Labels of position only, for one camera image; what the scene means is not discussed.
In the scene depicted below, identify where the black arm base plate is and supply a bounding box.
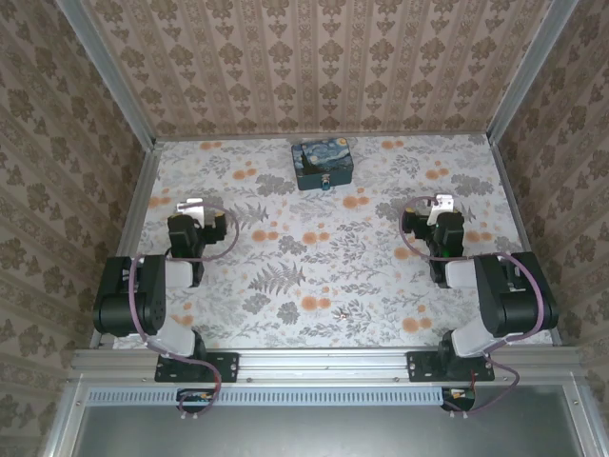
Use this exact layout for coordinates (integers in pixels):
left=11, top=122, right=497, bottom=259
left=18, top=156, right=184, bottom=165
left=154, top=350, right=240, bottom=384
left=407, top=350, right=496, bottom=384

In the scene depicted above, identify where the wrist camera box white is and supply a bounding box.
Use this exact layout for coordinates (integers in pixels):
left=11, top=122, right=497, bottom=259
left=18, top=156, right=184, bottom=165
left=175, top=197, right=206, bottom=225
left=426, top=192, right=456, bottom=228

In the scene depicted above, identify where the grey metal panel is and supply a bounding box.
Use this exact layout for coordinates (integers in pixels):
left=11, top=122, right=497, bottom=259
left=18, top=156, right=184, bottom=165
left=70, top=385, right=587, bottom=457

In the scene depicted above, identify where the grey slotted cable duct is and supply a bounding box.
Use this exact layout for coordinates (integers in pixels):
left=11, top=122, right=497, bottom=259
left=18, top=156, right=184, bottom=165
left=88, top=386, right=446, bottom=407

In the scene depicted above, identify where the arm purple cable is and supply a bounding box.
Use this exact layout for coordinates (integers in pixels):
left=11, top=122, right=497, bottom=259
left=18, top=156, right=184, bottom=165
left=128, top=202, right=239, bottom=421
left=399, top=195, right=547, bottom=421

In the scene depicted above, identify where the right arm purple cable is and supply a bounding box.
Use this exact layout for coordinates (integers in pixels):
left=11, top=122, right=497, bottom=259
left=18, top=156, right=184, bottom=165
left=399, top=195, right=547, bottom=421

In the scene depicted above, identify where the aluminium corner post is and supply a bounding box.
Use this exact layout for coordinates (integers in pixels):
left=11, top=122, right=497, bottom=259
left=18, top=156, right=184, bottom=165
left=59, top=0, right=158, bottom=147
left=485, top=0, right=580, bottom=144

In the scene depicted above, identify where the aluminium front frame rail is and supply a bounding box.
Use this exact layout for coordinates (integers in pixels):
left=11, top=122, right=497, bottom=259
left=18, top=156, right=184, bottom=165
left=70, top=346, right=585, bottom=383

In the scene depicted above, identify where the starry night patterned pouch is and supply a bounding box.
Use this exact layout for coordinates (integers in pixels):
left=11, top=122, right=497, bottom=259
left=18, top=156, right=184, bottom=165
left=290, top=137, right=356, bottom=192

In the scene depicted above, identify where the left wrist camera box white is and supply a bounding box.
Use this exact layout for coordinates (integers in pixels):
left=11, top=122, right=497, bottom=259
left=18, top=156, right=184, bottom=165
left=175, top=197, right=206, bottom=225

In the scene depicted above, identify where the floral patterned table cover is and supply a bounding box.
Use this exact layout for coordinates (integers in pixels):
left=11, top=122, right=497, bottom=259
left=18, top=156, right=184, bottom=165
left=100, top=134, right=559, bottom=349

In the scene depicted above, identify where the small connector board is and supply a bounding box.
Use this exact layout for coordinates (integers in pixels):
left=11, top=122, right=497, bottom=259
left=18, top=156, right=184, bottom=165
left=176, top=387, right=216, bottom=413
left=440, top=386, right=477, bottom=412

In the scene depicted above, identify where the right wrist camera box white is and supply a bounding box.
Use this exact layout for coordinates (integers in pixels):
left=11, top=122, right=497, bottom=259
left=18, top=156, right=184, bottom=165
left=426, top=192, right=456, bottom=228

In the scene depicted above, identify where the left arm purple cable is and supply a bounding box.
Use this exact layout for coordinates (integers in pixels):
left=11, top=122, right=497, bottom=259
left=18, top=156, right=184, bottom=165
left=128, top=202, right=239, bottom=421

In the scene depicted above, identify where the aluminium side frame rail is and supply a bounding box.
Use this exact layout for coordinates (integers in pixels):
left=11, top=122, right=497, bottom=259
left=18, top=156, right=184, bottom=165
left=489, top=141, right=563, bottom=345
left=88, top=142, right=163, bottom=349

